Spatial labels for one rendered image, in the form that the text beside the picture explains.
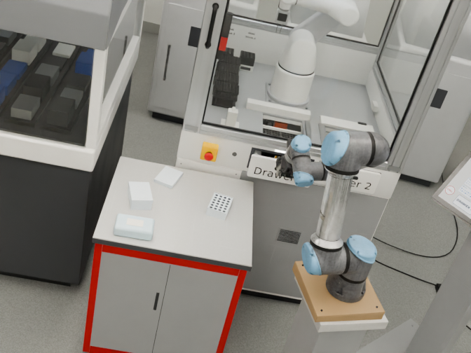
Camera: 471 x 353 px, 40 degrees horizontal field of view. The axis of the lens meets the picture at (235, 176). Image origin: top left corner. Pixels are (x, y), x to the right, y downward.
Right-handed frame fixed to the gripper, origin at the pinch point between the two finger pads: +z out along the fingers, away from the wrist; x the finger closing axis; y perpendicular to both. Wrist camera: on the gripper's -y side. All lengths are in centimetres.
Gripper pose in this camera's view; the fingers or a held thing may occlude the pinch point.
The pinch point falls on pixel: (283, 169)
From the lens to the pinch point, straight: 283.2
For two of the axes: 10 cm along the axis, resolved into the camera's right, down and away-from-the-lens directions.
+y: -1.4, 9.2, -3.7
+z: -1.5, 3.5, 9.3
